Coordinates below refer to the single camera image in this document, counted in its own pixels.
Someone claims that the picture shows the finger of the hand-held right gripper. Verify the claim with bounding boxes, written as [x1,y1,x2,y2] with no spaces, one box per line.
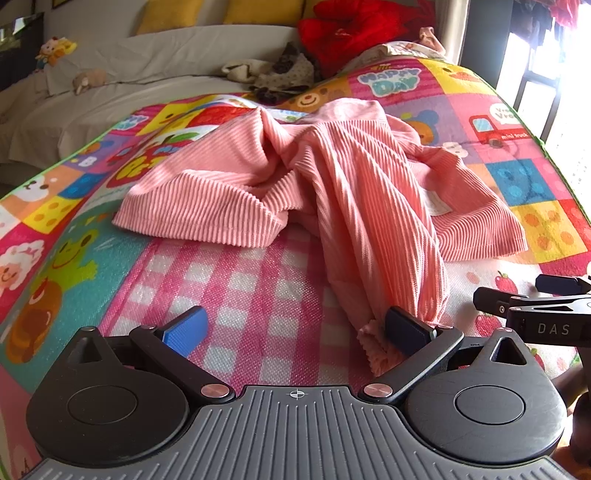
[473,286,591,320]
[536,274,591,296]

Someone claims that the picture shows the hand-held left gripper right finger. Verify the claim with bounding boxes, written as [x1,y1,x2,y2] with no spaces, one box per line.
[362,307,532,407]

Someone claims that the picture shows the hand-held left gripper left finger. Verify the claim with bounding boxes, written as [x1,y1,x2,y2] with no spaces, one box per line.
[69,305,236,404]

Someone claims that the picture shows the pink ribbed garment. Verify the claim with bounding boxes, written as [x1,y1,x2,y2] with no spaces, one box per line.
[111,98,529,377]

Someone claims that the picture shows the hanging dark clothes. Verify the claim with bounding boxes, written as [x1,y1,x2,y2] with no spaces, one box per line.
[530,0,591,48]

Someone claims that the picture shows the colourful cartoon play mat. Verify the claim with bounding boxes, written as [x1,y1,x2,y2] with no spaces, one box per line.
[0,41,591,480]

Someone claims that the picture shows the sofa with grey cover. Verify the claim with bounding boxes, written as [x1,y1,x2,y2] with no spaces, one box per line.
[0,21,333,164]

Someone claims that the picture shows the dark curtain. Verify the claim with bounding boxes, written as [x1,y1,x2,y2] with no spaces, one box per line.
[459,0,514,89]

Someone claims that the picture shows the white plush toy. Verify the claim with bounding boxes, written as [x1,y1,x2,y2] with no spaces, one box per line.
[220,58,274,85]

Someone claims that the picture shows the floral pillow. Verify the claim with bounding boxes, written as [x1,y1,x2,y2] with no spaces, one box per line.
[355,41,446,66]

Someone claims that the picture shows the pink crumpled cloth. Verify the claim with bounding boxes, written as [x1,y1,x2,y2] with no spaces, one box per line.
[417,25,447,55]

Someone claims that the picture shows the small beige plush toy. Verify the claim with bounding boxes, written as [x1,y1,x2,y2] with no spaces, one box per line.
[71,68,108,96]

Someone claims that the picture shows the grey dotted cloth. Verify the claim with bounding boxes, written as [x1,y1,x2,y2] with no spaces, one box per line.
[250,41,321,101]

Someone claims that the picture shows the red plush toy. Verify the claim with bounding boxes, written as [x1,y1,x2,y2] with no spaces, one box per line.
[297,0,438,78]

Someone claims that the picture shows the colourful stuffed doll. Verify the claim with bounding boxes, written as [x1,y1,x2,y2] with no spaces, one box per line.
[35,36,78,71]

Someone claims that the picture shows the glass aquarium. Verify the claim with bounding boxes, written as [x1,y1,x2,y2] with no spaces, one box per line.
[0,13,45,81]

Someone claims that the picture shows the window frame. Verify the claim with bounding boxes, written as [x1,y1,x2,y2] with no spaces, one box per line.
[496,28,591,153]

